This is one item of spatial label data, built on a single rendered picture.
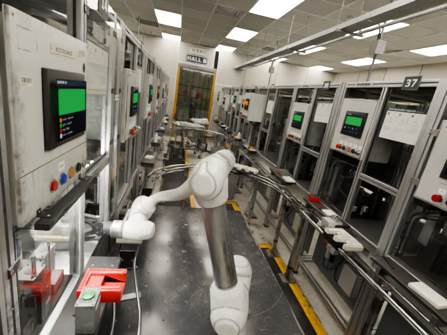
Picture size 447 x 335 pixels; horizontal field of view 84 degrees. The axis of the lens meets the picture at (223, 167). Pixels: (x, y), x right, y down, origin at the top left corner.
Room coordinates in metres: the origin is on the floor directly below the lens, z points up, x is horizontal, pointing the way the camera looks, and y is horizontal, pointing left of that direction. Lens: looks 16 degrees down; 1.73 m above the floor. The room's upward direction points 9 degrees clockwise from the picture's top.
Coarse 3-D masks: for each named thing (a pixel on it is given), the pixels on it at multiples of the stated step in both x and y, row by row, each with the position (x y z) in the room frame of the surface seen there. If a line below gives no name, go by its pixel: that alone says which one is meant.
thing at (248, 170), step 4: (236, 164) 3.27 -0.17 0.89; (240, 168) 3.18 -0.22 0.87; (244, 168) 3.23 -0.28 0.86; (248, 168) 3.18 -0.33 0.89; (252, 168) 3.20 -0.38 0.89; (236, 172) 3.19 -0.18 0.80; (240, 172) 3.17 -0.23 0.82; (244, 172) 3.15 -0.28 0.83; (248, 172) 3.17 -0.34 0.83; (252, 172) 3.23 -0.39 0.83; (256, 172) 3.11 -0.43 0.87; (248, 176) 3.13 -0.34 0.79
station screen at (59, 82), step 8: (64, 80) 0.67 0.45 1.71; (72, 80) 0.72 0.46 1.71; (64, 88) 0.67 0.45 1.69; (72, 88) 0.72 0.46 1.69; (80, 88) 0.79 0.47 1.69; (72, 112) 0.72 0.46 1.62; (80, 112) 0.79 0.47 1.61; (64, 120) 0.67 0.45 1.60; (72, 120) 0.72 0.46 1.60; (80, 120) 0.79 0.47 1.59; (64, 128) 0.67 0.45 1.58; (72, 128) 0.72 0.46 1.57; (80, 128) 0.79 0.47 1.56; (64, 136) 0.67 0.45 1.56
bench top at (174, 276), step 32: (160, 224) 1.78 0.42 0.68; (192, 224) 1.87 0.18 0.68; (160, 256) 1.39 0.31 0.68; (192, 256) 1.45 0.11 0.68; (256, 256) 1.57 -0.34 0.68; (128, 288) 1.09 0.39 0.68; (160, 288) 1.12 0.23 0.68; (192, 288) 1.16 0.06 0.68; (256, 288) 1.24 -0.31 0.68; (128, 320) 0.90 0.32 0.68; (160, 320) 0.93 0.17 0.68; (192, 320) 0.96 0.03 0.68; (256, 320) 1.02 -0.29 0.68; (288, 320) 1.05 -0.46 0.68
